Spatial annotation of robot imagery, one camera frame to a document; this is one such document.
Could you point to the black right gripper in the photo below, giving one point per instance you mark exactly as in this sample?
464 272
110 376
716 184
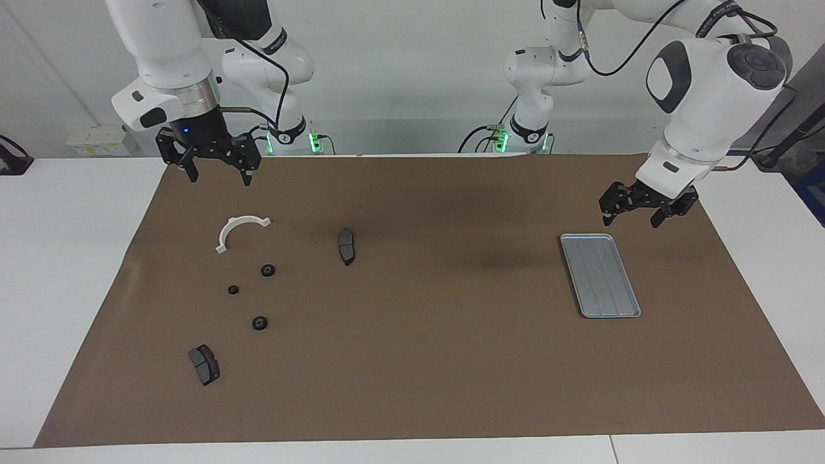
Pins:
206 143

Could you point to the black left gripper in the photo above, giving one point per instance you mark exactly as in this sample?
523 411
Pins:
651 196

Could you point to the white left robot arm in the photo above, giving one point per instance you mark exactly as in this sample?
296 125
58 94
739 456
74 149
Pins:
709 90

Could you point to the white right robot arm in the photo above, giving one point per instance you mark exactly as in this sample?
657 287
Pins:
161 45

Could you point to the grey metal tray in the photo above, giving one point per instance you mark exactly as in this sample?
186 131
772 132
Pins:
599 277

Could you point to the white box with yellow labels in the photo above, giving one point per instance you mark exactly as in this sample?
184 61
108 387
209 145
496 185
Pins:
97 145

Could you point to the single dark grey brake pad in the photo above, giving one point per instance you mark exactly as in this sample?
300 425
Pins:
346 241

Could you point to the black stand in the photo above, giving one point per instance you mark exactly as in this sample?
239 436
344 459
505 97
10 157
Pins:
767 158

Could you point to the blue crate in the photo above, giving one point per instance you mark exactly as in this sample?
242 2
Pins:
815 187

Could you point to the stacked dark grey brake pads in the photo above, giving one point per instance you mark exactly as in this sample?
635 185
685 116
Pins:
205 367

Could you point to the brown table mat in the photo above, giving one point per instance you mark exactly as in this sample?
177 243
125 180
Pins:
419 361

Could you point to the white curved plastic bracket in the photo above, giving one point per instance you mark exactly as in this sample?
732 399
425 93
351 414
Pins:
227 229

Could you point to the black clamp mount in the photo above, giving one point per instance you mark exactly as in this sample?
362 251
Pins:
13 164

